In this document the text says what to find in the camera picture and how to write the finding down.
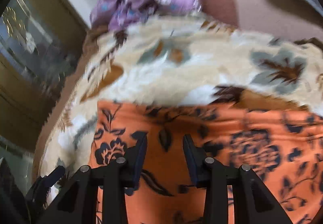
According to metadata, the orange black floral garment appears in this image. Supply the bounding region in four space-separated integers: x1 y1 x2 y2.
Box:
89 101 322 223

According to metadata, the cream leaf pattern blanket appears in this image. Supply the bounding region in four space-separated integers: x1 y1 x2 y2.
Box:
33 15 322 177

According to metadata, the glass door wooden cabinet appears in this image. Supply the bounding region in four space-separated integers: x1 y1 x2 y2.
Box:
1 0 87 151

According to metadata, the pink brown mattress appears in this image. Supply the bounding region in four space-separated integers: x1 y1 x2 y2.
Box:
31 0 323 181

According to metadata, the purple floral crumpled garment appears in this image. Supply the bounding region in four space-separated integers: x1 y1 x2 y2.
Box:
90 0 200 31

